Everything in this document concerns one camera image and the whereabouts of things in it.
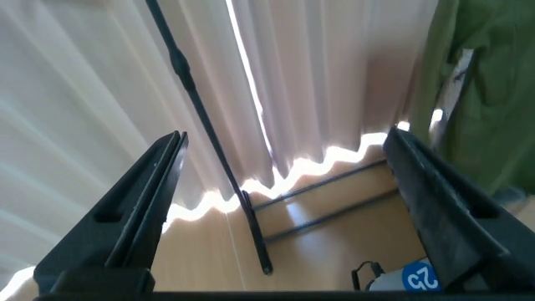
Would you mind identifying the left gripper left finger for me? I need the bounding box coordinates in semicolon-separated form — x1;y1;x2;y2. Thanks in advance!
33;130;190;293

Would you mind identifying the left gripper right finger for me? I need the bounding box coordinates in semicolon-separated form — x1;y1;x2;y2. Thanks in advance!
382;126;535;293

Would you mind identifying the green long-sleeved shirt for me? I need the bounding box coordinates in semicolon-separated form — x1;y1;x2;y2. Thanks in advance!
407;0;535;197

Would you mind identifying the black clothes rack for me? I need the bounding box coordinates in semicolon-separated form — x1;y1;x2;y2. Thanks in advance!
145;0;400;276

